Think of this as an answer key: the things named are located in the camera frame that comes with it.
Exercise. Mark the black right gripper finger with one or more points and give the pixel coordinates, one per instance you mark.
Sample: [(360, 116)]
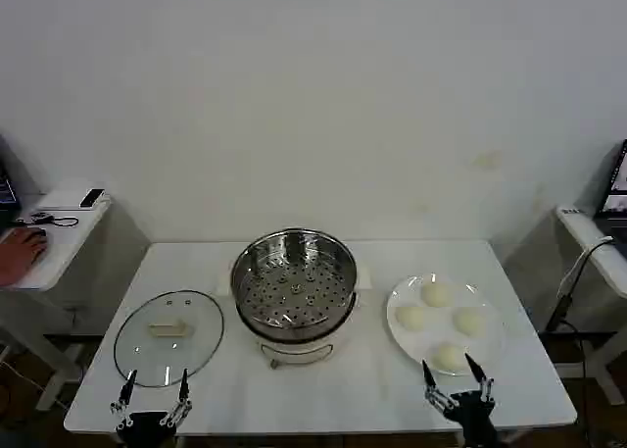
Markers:
[(431, 386), (482, 382)]

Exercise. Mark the perforated steel steamer basket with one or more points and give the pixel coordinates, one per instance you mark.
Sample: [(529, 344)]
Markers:
[(294, 291)]

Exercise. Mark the white side desk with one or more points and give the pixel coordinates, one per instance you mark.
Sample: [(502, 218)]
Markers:
[(597, 257), (63, 242)]

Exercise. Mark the round glass lid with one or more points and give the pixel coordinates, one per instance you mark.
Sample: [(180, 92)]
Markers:
[(169, 337)]

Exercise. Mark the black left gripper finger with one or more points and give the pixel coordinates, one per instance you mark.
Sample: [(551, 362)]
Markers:
[(183, 394), (126, 399)]

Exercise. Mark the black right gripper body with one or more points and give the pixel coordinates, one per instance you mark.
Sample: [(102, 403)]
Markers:
[(475, 421)]

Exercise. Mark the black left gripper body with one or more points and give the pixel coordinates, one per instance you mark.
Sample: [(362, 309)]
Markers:
[(147, 428)]

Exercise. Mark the white electric cooker base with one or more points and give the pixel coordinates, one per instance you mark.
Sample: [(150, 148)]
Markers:
[(299, 351)]

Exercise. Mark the black laptop with bright windows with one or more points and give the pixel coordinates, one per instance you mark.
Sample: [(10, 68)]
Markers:
[(614, 188)]

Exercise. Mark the white round plate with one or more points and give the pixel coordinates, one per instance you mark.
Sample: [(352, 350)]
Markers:
[(421, 342)]

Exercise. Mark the person's hand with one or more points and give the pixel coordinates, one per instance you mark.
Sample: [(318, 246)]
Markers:
[(17, 257)]

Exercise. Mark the black laptop with dark screen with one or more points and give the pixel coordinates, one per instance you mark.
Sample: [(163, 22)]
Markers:
[(6, 188)]

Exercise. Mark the small black and white device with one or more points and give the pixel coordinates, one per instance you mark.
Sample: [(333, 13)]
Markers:
[(92, 198)]

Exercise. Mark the white steamed bun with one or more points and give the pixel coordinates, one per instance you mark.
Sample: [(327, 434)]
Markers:
[(410, 317), (468, 321), (448, 357), (436, 294)]

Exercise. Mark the flat white box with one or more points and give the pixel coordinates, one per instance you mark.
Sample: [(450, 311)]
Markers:
[(61, 200)]

